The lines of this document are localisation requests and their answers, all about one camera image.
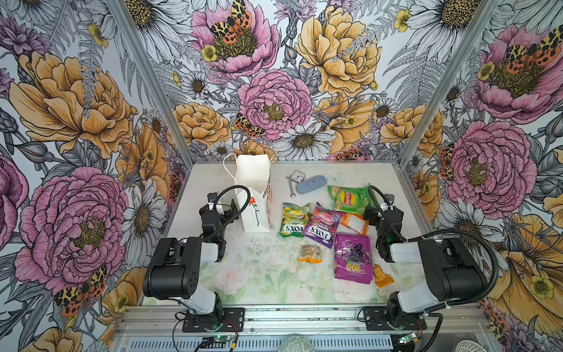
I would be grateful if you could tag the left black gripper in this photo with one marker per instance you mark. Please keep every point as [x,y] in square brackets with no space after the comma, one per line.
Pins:
[215,205]

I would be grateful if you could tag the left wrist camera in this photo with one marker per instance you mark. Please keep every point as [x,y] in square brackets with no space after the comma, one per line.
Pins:
[214,204]

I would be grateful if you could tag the orange Foxs candy bag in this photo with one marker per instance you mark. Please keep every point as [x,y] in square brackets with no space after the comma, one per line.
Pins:
[355,222]

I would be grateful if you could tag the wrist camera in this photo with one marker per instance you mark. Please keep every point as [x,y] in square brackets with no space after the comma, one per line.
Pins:
[387,202]
[214,204]

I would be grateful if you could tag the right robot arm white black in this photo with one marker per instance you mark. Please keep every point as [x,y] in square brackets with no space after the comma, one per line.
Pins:
[452,276]

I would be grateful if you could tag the purple Foxs berries candy bag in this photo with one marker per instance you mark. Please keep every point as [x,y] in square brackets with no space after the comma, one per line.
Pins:
[322,226]

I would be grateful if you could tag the green Foxs candy bag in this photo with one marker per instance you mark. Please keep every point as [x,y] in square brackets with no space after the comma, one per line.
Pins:
[294,219]

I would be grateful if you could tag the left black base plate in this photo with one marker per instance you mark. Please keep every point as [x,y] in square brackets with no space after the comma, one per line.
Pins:
[230,320]

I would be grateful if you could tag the silver wrench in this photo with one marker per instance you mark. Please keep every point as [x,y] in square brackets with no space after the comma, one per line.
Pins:
[291,187]

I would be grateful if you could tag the green Lays chips bag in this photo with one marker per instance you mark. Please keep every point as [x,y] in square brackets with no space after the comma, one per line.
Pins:
[351,200]

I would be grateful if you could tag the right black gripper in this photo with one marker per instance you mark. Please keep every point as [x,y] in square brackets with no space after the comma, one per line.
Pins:
[383,205]

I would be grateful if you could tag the small square clock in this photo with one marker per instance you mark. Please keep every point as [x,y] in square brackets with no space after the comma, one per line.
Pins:
[298,177]

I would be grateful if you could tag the blue grey glasses case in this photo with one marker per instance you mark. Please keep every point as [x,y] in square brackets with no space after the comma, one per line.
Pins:
[311,184]

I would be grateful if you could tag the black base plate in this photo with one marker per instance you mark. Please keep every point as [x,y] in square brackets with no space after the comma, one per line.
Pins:
[377,318]
[230,320]

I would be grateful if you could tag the purple Lotte gummy bag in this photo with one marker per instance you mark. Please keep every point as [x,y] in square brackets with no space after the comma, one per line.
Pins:
[353,258]

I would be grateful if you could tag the white floral paper bag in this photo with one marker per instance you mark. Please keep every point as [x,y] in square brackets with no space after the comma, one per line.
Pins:
[254,173]

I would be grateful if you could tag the aluminium mounting rail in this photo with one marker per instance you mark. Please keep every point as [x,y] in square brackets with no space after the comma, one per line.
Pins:
[327,327]

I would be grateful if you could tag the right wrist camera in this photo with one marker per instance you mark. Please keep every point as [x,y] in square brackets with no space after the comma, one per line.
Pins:
[387,202]

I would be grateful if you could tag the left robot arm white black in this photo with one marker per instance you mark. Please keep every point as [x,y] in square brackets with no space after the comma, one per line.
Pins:
[173,271]

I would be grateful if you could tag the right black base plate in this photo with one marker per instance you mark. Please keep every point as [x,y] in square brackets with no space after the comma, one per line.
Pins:
[377,318]

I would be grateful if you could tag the small tan snack packet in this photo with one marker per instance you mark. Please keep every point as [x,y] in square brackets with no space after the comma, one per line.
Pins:
[310,254]

